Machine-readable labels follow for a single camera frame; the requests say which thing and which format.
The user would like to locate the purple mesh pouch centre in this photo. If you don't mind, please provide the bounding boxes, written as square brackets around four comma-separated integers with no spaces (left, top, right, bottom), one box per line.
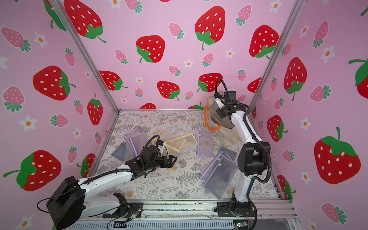
[197,130,214,158]

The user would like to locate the grey-blue mesh pouch left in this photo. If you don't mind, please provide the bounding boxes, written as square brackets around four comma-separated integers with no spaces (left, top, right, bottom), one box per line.
[111,142,127,162]

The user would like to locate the aluminium front rail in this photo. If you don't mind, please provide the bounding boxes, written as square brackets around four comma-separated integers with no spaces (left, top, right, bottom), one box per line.
[68,199,303,230]

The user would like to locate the cream mesh pouch rear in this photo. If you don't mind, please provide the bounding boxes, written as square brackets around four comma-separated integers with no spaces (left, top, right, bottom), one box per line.
[152,130,178,150]

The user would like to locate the purple mesh pouch left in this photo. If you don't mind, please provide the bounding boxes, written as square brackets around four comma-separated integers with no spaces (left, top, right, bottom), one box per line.
[124,128,149,156]

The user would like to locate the beige canvas bag orange handles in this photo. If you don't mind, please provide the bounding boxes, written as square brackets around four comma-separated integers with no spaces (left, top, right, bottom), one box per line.
[204,97,249,147]

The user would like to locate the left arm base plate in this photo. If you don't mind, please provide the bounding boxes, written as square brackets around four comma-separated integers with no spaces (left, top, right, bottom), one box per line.
[103,202,143,219]

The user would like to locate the grey mesh pouch cream trim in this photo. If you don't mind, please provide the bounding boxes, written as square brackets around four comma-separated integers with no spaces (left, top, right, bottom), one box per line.
[209,101,234,129]

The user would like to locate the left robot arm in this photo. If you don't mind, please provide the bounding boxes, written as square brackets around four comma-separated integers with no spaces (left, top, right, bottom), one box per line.
[46,145,177,230]

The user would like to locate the large purple mesh pouch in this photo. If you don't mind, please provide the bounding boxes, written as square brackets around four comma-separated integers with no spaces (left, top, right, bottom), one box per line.
[199,154,238,199]

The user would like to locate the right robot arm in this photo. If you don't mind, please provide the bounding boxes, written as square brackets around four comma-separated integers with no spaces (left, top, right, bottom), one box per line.
[214,92,272,216]

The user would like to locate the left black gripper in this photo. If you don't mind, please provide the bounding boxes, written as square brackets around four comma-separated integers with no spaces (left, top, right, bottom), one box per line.
[146,154,178,172]

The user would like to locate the cream mesh pouch front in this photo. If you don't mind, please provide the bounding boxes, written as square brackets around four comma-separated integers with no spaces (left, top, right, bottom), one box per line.
[165,133,198,152]

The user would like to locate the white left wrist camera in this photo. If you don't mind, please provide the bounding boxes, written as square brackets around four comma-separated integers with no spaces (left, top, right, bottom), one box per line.
[156,140,165,151]

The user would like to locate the blue-grey mesh pouch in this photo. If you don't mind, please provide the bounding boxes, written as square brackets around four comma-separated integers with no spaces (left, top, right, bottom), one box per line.
[218,146,237,162]

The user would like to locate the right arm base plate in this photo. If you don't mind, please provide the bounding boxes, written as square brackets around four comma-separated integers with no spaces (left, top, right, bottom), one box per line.
[213,201,256,217]

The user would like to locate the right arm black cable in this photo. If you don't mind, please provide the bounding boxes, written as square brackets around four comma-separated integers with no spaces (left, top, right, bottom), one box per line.
[214,78,272,185]

